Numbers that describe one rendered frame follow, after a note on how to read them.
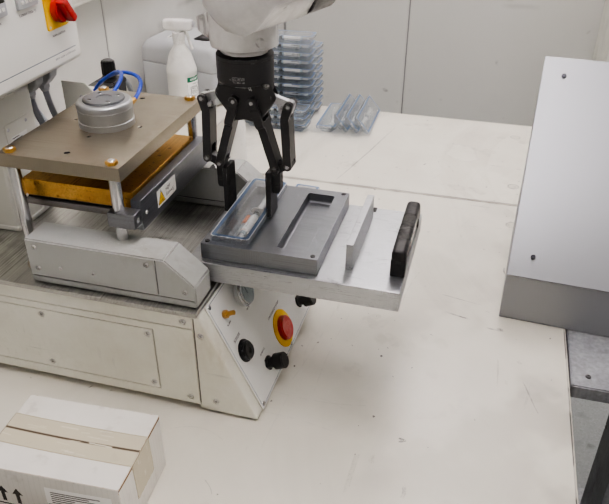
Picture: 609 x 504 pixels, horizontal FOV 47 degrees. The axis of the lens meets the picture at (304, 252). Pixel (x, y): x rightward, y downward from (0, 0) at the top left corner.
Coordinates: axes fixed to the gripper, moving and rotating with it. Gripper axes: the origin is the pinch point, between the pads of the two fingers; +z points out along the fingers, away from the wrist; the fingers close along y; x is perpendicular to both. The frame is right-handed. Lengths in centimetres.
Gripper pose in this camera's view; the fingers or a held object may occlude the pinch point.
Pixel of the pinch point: (250, 191)
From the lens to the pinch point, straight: 101.4
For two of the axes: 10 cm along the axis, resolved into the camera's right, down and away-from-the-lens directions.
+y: 9.6, 1.4, -2.3
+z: 0.0, 8.5, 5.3
